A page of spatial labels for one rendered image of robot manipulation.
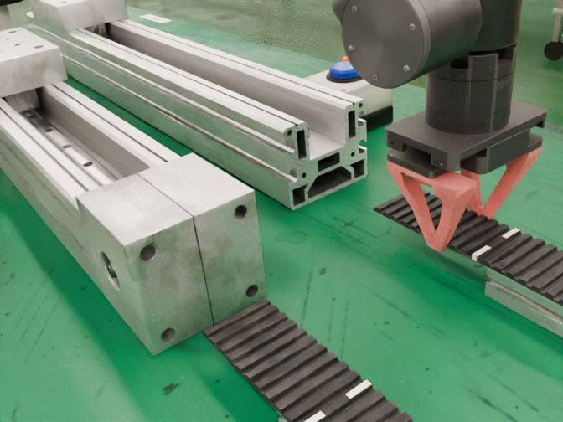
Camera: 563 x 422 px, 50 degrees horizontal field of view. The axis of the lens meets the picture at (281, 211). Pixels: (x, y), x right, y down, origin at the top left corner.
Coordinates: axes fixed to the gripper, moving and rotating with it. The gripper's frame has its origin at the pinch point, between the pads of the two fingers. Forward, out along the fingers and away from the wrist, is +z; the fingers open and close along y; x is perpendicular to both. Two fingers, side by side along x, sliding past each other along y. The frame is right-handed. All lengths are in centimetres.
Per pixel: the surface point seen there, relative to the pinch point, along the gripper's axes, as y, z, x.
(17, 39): 16, -9, -56
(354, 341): 12.5, 3.2, 1.5
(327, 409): 19.6, -0.2, 7.3
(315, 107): -2.1, -4.2, -20.2
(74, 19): 4, -7, -73
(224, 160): 5.1, 1.7, -27.6
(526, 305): 2.0, 2.0, 7.7
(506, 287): 1.4, 2.0, 5.6
